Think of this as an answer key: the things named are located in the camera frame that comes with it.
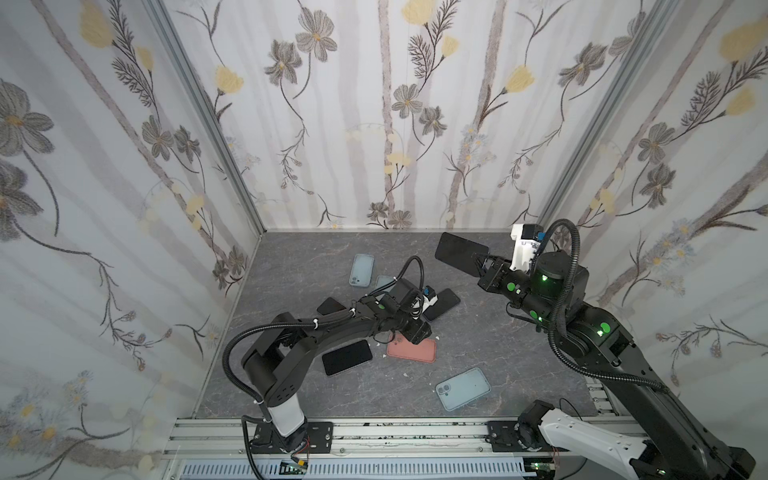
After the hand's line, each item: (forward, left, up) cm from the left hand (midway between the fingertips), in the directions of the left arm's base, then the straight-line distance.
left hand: (420, 319), depth 86 cm
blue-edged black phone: (+11, -11, -9) cm, 19 cm away
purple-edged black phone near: (-7, +22, -10) cm, 25 cm away
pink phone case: (-7, -1, -7) cm, 10 cm away
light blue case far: (+25, +18, -10) cm, 33 cm away
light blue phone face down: (-17, -11, -9) cm, 23 cm away
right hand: (-2, -7, +34) cm, 34 cm away
